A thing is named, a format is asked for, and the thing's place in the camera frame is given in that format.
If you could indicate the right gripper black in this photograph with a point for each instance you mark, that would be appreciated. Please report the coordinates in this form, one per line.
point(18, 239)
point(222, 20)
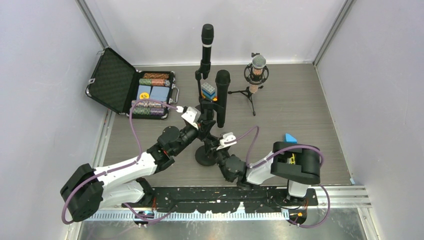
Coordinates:
point(212, 145)

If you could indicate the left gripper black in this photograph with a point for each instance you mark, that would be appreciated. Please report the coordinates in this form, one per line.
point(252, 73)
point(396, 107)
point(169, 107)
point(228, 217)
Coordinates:
point(204, 126)

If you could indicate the black front microphone stand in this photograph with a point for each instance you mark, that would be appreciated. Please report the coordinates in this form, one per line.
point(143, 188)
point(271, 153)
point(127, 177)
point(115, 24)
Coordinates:
point(205, 104)

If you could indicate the black microphone stand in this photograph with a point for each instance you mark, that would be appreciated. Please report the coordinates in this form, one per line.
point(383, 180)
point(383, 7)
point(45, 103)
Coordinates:
point(200, 82)
point(205, 104)

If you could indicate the black handheld microphone front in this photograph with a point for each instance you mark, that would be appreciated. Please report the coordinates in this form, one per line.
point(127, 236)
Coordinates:
point(222, 82)

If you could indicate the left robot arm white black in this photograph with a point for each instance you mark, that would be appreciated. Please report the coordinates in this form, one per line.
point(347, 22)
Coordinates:
point(90, 189)

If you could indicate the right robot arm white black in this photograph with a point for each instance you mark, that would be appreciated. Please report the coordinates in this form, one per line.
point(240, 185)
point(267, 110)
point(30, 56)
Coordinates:
point(299, 164)

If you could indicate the black tripod stand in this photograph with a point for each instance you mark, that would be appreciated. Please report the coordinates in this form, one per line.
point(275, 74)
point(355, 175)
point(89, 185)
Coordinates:
point(248, 94)

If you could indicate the black rear microphone stand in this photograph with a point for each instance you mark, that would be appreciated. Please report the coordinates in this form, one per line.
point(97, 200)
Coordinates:
point(200, 82)

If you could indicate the glitter condenser microphone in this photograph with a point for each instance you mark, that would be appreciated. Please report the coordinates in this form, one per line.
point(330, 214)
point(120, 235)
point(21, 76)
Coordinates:
point(256, 72)

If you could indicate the black tall microphone rear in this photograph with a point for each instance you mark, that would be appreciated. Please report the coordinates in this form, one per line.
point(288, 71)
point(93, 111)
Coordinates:
point(207, 37)

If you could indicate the colourful toy brick car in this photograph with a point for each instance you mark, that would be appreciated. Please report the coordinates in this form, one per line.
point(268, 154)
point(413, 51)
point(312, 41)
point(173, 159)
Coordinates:
point(208, 91)

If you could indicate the yellow perforated block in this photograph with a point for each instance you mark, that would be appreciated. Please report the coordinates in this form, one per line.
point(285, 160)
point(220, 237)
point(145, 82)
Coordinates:
point(292, 160)

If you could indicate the black poker chip case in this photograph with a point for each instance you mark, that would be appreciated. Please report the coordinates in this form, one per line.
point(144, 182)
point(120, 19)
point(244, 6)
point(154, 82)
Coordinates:
point(118, 85)

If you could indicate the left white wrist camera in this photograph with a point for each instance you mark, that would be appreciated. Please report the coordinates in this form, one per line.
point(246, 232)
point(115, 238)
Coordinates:
point(191, 116)

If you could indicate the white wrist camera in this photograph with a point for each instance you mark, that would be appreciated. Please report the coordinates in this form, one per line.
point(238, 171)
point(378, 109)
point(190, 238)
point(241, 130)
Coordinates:
point(191, 116)
point(226, 140)

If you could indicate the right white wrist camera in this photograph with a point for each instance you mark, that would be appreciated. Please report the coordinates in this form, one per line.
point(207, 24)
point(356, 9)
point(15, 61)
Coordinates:
point(226, 140)

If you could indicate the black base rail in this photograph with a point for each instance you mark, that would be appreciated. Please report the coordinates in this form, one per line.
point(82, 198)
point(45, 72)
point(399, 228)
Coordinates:
point(222, 199)

